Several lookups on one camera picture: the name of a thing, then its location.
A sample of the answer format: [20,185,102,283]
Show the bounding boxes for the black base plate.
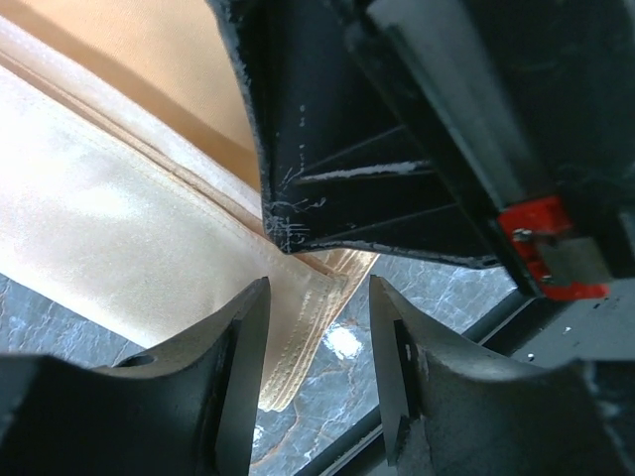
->
[304,282,634,475]

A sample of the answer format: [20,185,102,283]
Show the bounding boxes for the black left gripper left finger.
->
[1,278,271,475]

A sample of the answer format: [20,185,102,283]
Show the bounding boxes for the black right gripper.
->
[341,1,634,300]

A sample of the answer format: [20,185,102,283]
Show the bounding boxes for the peach cloth napkin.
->
[1,1,376,412]

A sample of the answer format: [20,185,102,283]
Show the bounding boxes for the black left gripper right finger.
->
[369,277,634,475]

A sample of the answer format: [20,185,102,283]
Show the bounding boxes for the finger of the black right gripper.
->
[209,1,499,269]

